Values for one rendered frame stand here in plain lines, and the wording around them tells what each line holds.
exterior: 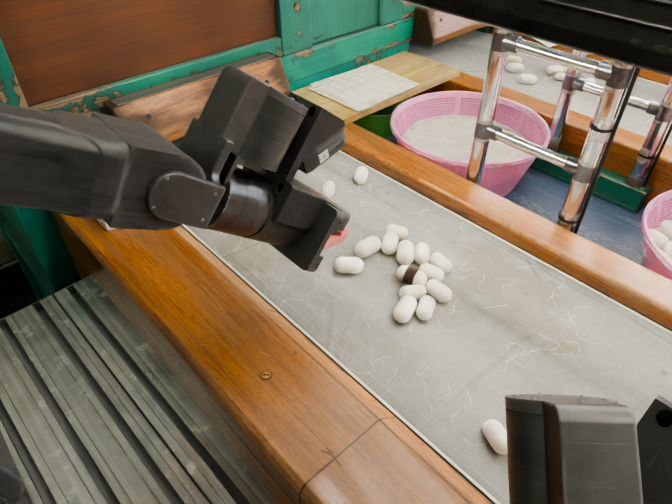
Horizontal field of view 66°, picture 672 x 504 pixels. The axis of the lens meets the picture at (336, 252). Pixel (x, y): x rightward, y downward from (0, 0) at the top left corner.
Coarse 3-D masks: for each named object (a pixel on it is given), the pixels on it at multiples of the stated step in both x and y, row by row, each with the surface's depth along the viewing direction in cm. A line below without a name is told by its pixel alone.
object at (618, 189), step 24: (576, 72) 82; (600, 96) 82; (552, 120) 89; (552, 144) 91; (648, 144) 79; (552, 168) 93; (648, 168) 81; (600, 192) 88; (624, 192) 85; (648, 192) 83
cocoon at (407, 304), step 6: (402, 300) 58; (408, 300) 58; (414, 300) 58; (396, 306) 58; (402, 306) 57; (408, 306) 58; (414, 306) 58; (396, 312) 57; (402, 312) 57; (408, 312) 57; (396, 318) 57; (402, 318) 57; (408, 318) 57
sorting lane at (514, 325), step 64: (320, 192) 78; (384, 192) 78; (256, 256) 67; (384, 256) 67; (448, 256) 67; (512, 256) 67; (320, 320) 59; (384, 320) 59; (448, 320) 59; (512, 320) 59; (576, 320) 59; (640, 320) 59; (384, 384) 52; (448, 384) 52; (512, 384) 52; (576, 384) 52; (640, 384) 52; (448, 448) 47
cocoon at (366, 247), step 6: (366, 240) 66; (372, 240) 66; (378, 240) 66; (360, 246) 65; (366, 246) 65; (372, 246) 66; (378, 246) 66; (360, 252) 65; (366, 252) 65; (372, 252) 66
